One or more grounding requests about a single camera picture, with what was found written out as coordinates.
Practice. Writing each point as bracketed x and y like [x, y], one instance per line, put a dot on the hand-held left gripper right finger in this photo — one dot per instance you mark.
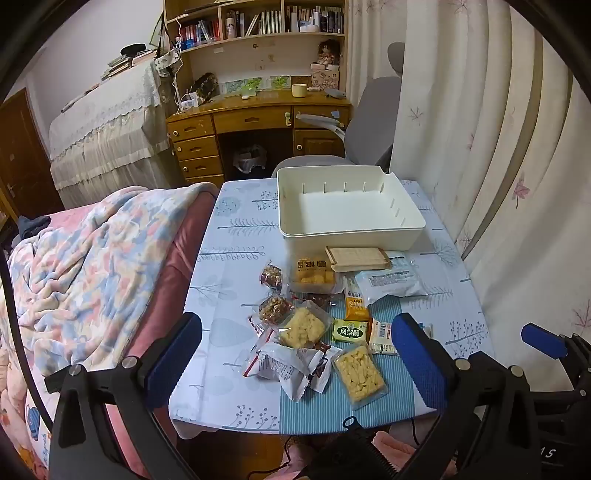
[418, 360]

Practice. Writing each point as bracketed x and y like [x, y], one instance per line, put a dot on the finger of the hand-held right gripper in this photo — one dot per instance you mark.
[542, 339]

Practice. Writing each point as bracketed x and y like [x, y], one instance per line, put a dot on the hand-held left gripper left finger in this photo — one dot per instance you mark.
[178, 355]

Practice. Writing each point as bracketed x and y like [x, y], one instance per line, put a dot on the white packet with red label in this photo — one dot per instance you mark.
[383, 339]

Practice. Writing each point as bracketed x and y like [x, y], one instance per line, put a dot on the clear rice crisp packet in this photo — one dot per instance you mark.
[360, 376]
[302, 328]

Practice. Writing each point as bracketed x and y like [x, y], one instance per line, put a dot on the green yellow pastry packet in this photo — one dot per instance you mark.
[352, 331]

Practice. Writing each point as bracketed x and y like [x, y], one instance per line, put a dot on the pale blue white bag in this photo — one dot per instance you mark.
[392, 281]

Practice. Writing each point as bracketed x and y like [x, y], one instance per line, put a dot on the orange white oat bar packet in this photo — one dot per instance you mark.
[356, 304]

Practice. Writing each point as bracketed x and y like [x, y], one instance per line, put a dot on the clear mixed nut packet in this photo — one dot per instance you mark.
[273, 308]

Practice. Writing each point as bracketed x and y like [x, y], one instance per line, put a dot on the red packet with dark contents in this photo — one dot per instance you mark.
[323, 301]

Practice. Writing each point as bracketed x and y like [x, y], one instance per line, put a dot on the brown cracker pack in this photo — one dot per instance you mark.
[358, 258]

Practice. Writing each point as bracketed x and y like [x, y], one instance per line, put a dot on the clear pack of orange puffs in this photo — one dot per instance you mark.
[314, 277]

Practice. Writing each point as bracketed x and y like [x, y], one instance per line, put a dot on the white plastic bin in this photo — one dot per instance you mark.
[351, 207]

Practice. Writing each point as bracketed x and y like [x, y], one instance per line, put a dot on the pink bed cover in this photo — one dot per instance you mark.
[180, 249]

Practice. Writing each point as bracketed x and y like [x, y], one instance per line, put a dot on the floral pastel blanket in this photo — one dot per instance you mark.
[92, 258]

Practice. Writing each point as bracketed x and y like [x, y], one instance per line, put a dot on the dark blue cloth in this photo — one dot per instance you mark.
[34, 226]

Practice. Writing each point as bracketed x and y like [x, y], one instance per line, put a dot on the trash bin with white bag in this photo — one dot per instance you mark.
[249, 159]

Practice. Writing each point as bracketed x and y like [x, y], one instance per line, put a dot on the floral cream curtain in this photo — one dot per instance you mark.
[485, 138]

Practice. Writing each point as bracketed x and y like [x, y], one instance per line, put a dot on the grey office chair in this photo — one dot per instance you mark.
[369, 124]

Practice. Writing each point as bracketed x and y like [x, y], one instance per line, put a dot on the lace covered cabinet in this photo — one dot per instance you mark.
[101, 120]

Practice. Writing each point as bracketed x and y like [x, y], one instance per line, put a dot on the brown wooden door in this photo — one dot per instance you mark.
[23, 152]

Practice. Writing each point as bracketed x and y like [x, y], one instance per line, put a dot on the dark patterned pouch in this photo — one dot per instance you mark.
[203, 86]

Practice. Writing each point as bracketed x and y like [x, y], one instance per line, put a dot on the green picture strip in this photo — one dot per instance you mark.
[249, 84]

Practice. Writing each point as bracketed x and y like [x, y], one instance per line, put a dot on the pale yellow mug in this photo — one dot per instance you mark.
[299, 91]

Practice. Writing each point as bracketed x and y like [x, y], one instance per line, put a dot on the pink white cardboard box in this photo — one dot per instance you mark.
[325, 79]

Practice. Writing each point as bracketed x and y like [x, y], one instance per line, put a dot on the stack of books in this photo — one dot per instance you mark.
[120, 64]

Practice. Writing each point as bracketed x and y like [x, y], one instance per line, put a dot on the black hat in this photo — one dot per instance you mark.
[134, 48]

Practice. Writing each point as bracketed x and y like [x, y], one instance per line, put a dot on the wooden desk with bookshelf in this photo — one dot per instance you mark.
[258, 50]

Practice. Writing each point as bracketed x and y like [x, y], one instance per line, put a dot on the brown haired doll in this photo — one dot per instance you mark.
[327, 53]

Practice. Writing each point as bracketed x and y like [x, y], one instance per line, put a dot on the row of shelf books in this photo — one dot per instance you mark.
[272, 21]

